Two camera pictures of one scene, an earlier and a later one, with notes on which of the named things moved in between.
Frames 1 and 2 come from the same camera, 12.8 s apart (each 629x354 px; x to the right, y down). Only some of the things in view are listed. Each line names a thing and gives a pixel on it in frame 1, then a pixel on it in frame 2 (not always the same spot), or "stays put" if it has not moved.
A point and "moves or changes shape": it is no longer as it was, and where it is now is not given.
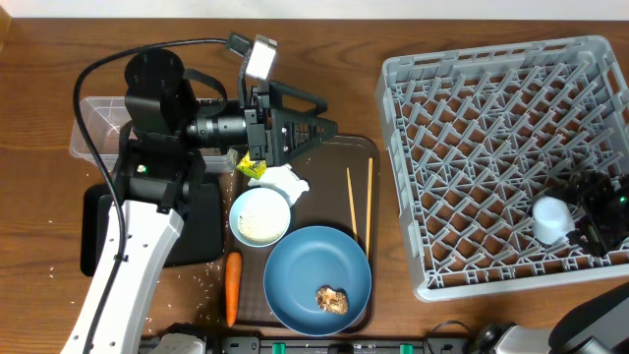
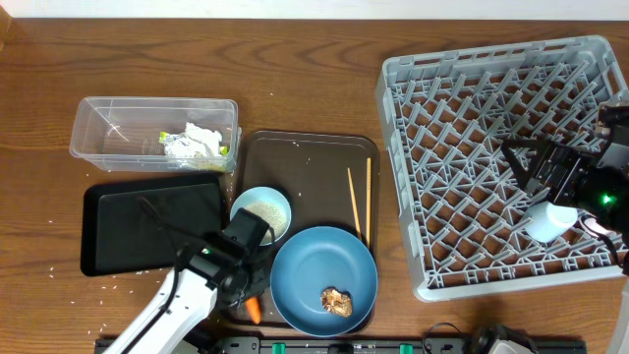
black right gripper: [596, 188] -> [572, 163]
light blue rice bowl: [259, 216] stays put
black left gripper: [268, 146] -> [268, 268]
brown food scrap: [334, 300] stays put
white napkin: [283, 180] moves or changes shape
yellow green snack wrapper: [255, 168] moves or changes shape
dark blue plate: [308, 261] stays put
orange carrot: [233, 271] moves or changes shape
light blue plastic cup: [551, 219] moves or changes shape
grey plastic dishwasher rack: [474, 137] stays put
